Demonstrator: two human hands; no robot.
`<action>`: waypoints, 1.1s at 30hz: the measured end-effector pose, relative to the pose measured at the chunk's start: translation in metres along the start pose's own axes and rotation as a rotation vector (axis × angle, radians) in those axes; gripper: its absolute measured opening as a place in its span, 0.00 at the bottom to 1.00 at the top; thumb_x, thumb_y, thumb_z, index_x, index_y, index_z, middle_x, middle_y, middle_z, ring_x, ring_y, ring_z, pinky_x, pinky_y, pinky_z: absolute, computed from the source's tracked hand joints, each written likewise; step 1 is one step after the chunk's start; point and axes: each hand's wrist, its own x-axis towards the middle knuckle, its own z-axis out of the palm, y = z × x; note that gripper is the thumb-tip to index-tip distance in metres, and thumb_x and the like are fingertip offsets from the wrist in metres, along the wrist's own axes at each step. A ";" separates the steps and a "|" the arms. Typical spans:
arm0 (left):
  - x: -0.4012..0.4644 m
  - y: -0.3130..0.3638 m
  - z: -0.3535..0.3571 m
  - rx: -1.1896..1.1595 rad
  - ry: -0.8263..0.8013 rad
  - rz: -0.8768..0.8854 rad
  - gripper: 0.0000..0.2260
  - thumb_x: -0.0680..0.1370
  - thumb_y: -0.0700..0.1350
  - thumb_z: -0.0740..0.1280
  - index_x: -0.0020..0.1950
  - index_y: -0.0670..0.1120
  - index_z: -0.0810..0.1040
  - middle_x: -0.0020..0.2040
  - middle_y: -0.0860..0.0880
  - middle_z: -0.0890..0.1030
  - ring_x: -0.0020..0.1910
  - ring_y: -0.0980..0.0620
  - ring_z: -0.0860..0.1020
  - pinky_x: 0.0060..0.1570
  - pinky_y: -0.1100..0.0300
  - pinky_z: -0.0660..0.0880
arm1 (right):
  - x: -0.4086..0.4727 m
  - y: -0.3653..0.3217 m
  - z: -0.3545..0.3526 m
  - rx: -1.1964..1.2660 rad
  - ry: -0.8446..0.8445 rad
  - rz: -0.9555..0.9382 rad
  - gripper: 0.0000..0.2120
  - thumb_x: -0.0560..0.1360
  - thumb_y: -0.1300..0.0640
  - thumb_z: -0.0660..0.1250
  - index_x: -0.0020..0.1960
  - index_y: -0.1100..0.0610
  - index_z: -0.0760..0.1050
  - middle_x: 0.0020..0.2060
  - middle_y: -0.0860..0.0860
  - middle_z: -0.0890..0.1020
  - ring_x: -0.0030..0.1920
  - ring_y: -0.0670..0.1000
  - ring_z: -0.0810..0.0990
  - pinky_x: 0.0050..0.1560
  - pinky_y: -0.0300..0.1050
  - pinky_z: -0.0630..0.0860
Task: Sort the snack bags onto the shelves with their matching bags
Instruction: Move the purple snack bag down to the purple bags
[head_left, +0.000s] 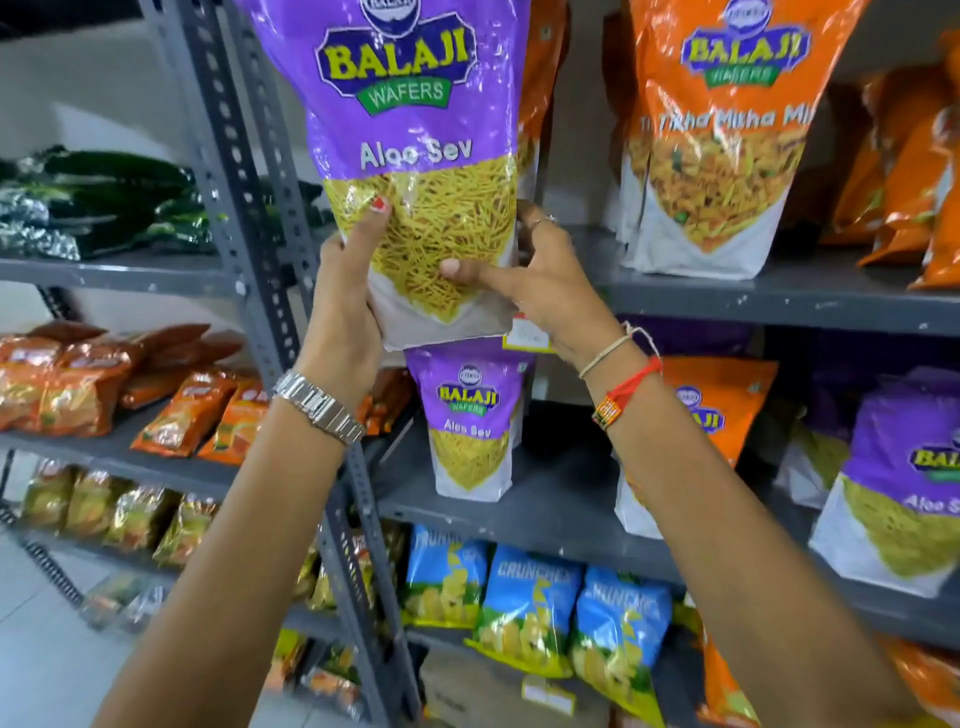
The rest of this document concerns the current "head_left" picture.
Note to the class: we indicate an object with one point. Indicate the silver metal wristwatch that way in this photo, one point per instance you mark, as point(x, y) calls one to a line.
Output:
point(319, 409)

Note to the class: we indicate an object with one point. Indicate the pile of orange snack pouches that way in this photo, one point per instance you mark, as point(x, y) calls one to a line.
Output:
point(907, 180)

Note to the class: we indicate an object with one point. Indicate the large purple snack bag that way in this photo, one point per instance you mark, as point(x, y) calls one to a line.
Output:
point(420, 135)

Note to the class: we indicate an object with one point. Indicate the pile of red-orange packets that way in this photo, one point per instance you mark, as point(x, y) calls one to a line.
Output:
point(97, 382)

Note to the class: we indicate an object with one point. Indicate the small purple snack bag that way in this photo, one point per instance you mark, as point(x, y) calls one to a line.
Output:
point(900, 495)
point(817, 442)
point(471, 427)

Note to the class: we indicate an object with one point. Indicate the person's right hand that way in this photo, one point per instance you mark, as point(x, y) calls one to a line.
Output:
point(555, 300)

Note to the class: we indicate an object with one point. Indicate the yellow snack packets group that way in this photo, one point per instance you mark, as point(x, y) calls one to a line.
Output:
point(334, 577)

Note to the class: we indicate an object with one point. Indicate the person's left hand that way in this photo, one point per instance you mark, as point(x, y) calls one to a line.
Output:
point(341, 330)

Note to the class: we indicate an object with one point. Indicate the person's right thumb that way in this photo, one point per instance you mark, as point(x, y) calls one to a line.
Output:
point(480, 274)

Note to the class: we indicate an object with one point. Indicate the small orange snack bag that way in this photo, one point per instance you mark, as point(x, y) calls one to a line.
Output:
point(727, 412)

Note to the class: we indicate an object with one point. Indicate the large orange snack bag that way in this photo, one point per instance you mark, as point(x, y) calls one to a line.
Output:
point(621, 135)
point(541, 90)
point(720, 150)

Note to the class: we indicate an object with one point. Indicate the grey metal shelving rack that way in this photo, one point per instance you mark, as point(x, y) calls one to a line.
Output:
point(112, 270)
point(570, 517)

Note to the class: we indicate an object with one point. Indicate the pile of dark green packets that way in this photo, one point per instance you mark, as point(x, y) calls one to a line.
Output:
point(97, 202)

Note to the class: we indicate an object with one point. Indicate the person's right forearm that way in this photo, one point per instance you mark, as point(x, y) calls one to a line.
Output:
point(742, 570)

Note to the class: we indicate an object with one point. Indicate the blue chips packet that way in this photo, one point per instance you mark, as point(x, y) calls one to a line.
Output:
point(619, 645)
point(444, 581)
point(529, 611)

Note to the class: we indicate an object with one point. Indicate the person's left thumb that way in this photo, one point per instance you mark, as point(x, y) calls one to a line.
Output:
point(367, 232)

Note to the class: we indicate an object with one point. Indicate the person's left forearm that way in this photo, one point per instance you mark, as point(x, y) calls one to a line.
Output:
point(240, 570)

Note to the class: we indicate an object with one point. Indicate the orange chips packet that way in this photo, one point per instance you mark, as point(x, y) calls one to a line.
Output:
point(930, 675)
point(724, 690)

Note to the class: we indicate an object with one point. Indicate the row of yellow-green packets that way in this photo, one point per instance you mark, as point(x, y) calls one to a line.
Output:
point(112, 514)

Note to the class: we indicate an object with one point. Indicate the yellow shelf price tag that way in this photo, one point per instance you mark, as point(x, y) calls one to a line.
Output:
point(547, 696)
point(525, 336)

